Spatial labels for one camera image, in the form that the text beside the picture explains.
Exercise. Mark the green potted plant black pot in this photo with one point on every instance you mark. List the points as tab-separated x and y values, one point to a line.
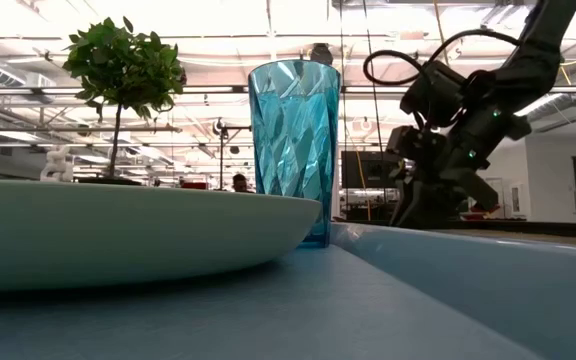
123	65

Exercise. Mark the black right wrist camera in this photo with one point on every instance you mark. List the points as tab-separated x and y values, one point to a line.
433	92

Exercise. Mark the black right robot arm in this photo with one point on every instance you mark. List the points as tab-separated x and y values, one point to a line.
543	55

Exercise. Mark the black tripod stand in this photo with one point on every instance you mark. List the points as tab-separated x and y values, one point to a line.
221	160

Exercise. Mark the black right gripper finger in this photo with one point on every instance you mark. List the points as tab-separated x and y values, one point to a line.
443	210
408	205

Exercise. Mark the person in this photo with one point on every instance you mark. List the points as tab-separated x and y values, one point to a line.
240	184

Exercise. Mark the pale green plate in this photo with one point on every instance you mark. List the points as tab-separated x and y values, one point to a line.
118	235

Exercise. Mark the white lumpy object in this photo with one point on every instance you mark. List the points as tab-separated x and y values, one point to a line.
58	165

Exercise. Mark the blue faceted plastic cup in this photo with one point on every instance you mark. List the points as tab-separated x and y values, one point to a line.
293	140

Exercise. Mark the blue plastic tray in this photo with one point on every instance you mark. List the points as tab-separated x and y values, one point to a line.
418	300

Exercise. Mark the black monitor screen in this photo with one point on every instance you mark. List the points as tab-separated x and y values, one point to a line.
368	170

